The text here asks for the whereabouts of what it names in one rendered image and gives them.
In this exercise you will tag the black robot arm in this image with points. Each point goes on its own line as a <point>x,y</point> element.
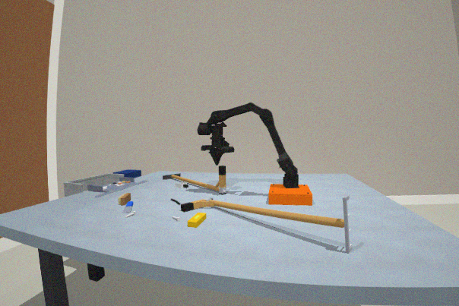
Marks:
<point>291,178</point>

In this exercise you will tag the yellow rectangular block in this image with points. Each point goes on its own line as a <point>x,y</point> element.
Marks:
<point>197,219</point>

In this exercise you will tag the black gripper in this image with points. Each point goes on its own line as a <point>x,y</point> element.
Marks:
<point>216,153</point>

